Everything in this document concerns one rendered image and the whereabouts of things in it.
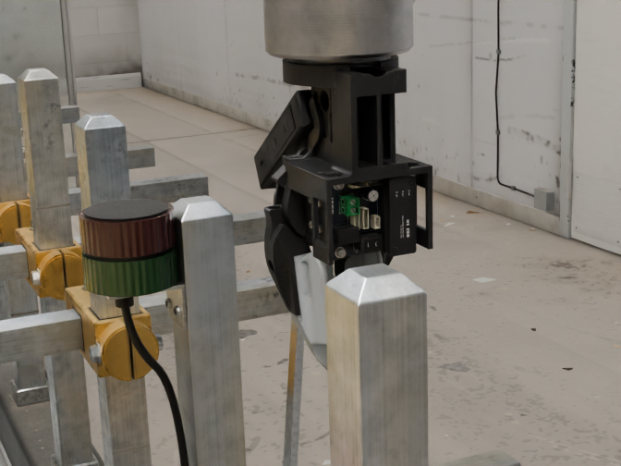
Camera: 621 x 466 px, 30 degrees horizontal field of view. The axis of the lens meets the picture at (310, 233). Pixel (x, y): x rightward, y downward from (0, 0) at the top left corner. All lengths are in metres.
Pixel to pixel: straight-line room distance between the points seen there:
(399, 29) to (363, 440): 0.26
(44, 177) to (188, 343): 0.50
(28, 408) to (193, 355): 0.80
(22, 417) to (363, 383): 1.04
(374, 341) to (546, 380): 2.90
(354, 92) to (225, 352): 0.21
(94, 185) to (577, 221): 3.93
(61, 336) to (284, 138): 0.37
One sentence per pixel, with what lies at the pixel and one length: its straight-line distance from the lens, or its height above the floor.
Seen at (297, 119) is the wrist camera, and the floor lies 1.17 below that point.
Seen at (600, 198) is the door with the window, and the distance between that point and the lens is 4.67.
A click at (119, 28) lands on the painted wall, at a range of 9.79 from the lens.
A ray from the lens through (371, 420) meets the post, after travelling 0.53.
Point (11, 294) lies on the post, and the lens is 1.51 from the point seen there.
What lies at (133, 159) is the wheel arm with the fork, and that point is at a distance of 1.82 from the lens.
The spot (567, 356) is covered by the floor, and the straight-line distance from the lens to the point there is 3.60.
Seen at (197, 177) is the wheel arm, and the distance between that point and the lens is 1.59.
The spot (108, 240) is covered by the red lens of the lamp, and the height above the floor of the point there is 1.11.
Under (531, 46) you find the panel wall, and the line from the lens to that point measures 4.93.
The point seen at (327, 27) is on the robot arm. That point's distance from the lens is 0.67.
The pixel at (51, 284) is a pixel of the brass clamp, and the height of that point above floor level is 0.94.
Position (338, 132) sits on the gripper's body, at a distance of 0.68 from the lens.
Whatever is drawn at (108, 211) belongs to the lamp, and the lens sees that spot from 0.74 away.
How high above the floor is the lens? 1.29
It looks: 15 degrees down
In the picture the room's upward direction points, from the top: 2 degrees counter-clockwise
